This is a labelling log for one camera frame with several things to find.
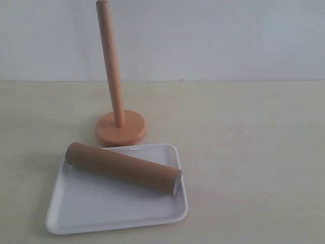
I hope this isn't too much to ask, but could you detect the brown cardboard tube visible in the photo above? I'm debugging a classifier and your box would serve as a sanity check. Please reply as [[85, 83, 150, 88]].
[[65, 142, 182, 195]]

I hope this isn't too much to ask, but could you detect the wooden paper towel holder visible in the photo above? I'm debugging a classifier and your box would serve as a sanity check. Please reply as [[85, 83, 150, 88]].
[[96, 1, 146, 146]]

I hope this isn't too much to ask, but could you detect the white rectangular plastic tray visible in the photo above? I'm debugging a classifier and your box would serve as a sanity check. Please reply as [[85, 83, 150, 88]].
[[45, 142, 188, 235]]

